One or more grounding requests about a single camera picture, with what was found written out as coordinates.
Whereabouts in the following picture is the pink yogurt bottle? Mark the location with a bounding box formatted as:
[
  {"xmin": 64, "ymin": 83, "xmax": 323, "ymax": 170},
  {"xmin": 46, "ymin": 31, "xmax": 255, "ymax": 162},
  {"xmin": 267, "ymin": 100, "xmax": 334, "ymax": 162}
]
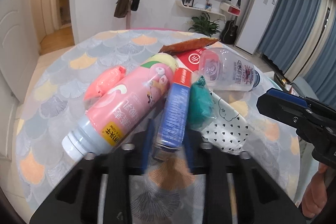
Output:
[{"xmin": 62, "ymin": 53, "xmax": 178, "ymax": 161}]

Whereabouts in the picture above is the clear plastic water bottle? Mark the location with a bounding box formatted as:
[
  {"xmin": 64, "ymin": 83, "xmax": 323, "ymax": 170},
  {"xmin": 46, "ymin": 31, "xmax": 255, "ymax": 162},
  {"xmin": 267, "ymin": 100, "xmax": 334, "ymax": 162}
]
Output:
[{"xmin": 198, "ymin": 48, "xmax": 260, "ymax": 92}]

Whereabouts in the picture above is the blue toothpaste box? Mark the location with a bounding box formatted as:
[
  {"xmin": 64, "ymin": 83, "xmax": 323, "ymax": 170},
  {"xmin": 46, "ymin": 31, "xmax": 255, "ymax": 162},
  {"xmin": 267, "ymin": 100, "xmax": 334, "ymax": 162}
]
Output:
[{"xmin": 153, "ymin": 68, "xmax": 191, "ymax": 161}]

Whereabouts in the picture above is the right hand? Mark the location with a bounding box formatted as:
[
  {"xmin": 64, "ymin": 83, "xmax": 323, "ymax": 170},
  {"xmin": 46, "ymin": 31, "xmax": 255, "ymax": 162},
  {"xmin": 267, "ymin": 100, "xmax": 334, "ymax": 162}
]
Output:
[{"xmin": 301, "ymin": 163, "xmax": 328, "ymax": 218}]

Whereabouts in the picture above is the dark bowl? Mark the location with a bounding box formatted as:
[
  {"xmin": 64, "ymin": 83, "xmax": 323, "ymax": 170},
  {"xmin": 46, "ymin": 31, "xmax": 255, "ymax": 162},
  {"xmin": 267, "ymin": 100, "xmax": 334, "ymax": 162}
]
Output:
[{"xmin": 273, "ymin": 72, "xmax": 290, "ymax": 89}]

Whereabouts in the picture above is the white polka dot wrapper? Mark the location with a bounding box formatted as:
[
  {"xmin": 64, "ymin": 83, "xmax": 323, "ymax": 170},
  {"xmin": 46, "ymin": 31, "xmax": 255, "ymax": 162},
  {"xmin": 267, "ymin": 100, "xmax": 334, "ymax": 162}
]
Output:
[{"xmin": 201, "ymin": 92, "xmax": 253, "ymax": 155}]

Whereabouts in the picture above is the teal crumpled packet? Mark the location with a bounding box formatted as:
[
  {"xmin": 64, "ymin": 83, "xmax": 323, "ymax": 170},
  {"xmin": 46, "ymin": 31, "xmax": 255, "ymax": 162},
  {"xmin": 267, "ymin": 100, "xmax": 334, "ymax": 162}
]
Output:
[{"xmin": 187, "ymin": 76, "xmax": 216, "ymax": 131}]

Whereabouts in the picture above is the black guitar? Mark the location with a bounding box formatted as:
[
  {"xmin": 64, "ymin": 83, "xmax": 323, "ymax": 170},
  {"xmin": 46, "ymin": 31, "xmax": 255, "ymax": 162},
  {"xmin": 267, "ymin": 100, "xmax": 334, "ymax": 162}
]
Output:
[{"xmin": 220, "ymin": 16, "xmax": 238, "ymax": 45}]

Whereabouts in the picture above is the white refrigerator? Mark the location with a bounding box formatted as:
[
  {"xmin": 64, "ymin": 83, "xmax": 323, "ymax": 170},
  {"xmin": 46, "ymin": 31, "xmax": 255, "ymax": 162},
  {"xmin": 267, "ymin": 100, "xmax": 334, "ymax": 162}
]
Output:
[{"xmin": 235, "ymin": 0, "xmax": 278, "ymax": 55}]

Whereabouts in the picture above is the scallop pattern tablecloth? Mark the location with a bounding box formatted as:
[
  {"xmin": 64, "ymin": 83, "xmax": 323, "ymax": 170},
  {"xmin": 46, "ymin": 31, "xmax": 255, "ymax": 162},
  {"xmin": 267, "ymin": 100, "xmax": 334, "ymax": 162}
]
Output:
[{"xmin": 16, "ymin": 30, "xmax": 299, "ymax": 211}]

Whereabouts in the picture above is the blue curtain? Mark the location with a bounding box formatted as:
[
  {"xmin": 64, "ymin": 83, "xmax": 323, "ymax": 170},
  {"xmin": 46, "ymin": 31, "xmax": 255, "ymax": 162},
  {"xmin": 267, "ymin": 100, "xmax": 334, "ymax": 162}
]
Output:
[{"xmin": 259, "ymin": 0, "xmax": 335, "ymax": 106}]

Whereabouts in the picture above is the pink tissue packet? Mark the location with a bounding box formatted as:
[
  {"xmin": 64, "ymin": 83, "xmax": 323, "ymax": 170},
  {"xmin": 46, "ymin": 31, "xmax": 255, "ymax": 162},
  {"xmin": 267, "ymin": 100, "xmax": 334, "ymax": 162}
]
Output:
[{"xmin": 84, "ymin": 65, "xmax": 126, "ymax": 101}]

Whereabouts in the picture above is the brown paper wrapper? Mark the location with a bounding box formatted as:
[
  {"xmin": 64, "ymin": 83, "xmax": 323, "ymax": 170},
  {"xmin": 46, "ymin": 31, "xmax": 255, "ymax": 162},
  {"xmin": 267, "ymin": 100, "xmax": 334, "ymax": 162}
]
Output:
[{"xmin": 159, "ymin": 37, "xmax": 219, "ymax": 55}]

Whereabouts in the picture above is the red white box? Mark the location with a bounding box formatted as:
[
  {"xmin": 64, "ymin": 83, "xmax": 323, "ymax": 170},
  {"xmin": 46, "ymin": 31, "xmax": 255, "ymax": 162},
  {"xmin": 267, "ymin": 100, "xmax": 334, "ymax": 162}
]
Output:
[{"xmin": 174, "ymin": 48, "xmax": 206, "ymax": 72}]

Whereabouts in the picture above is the green potted plant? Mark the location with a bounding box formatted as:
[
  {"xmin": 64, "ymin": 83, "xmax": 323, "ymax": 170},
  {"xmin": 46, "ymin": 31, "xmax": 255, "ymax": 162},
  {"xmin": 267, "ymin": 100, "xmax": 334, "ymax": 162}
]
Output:
[{"xmin": 189, "ymin": 12, "xmax": 221, "ymax": 37}]

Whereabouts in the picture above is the white door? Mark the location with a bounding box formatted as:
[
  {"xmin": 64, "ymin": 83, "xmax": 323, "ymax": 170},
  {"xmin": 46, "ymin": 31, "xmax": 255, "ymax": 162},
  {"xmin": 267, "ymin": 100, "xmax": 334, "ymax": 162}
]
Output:
[{"xmin": 1, "ymin": 0, "xmax": 38, "ymax": 102}]

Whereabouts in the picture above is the brown handbag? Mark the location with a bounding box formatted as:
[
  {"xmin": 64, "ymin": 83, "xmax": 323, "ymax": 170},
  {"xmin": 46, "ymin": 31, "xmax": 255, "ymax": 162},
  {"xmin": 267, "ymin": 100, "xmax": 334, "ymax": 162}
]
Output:
[{"xmin": 114, "ymin": 0, "xmax": 129, "ymax": 18}]

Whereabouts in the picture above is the butterfly picture frame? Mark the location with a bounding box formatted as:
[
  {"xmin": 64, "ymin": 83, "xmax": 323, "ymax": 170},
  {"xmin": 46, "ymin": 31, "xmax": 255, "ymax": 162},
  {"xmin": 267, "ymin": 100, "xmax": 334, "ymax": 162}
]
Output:
[{"xmin": 182, "ymin": 0, "xmax": 194, "ymax": 7}]

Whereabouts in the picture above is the white wall shelf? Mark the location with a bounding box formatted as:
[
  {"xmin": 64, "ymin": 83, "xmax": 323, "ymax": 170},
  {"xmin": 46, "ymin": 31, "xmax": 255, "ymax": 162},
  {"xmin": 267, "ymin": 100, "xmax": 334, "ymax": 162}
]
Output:
[{"xmin": 175, "ymin": 0, "xmax": 227, "ymax": 20}]

